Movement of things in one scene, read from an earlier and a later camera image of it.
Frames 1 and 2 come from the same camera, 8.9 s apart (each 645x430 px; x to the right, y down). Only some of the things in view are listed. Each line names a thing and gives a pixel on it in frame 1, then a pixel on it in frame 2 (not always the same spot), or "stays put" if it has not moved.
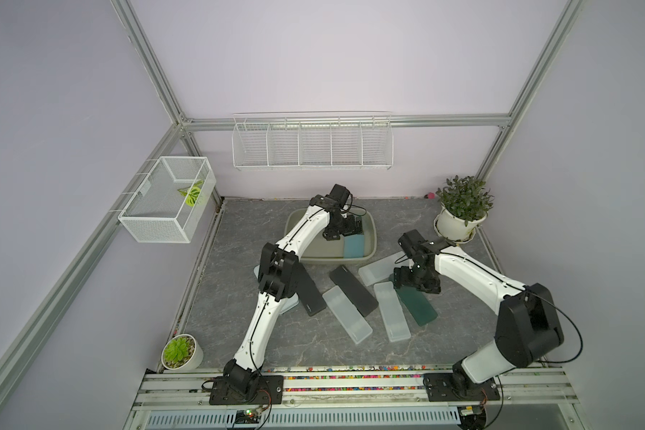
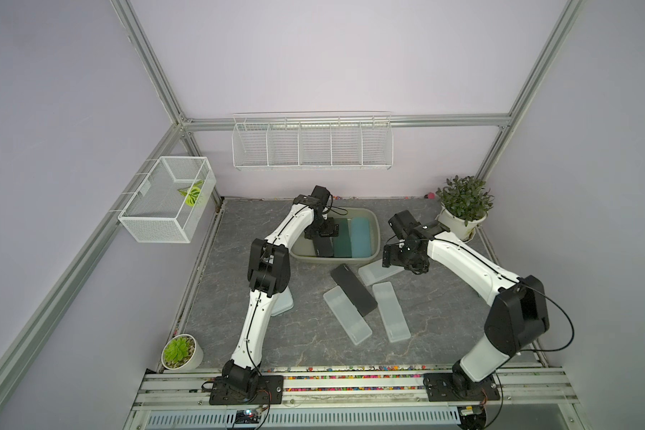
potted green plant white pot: [465, 202] stays put
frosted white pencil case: [393, 313] stays put
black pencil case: [344, 279] stays put
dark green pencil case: [417, 303] → [342, 244]
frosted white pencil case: [348, 314] stays put
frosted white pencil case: [383, 269] stays put
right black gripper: [429, 286] → [390, 255]
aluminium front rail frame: [355, 399] stays put
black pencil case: [308, 291] → [323, 246]
